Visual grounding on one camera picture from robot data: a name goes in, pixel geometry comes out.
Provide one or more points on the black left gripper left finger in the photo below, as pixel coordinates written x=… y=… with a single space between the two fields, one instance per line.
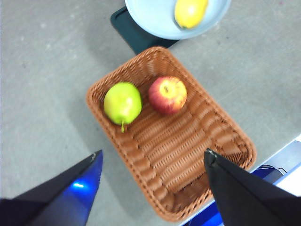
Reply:
x=58 y=197

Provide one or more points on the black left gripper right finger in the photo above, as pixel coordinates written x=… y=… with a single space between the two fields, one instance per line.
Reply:
x=247 y=197

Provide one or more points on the yellow lemon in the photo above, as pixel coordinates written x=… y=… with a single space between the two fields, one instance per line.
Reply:
x=190 y=11

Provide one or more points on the blue round plate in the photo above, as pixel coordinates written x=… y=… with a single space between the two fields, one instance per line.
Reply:
x=152 y=18

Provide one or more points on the brown wicker basket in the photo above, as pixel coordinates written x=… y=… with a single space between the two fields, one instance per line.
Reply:
x=178 y=150

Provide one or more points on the green apple with stem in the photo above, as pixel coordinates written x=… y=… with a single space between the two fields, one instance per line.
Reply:
x=123 y=103

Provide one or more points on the red yellow apple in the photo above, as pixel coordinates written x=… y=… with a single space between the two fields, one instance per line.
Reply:
x=168 y=95

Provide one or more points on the black flat tray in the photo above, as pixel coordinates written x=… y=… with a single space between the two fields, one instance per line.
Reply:
x=136 y=37

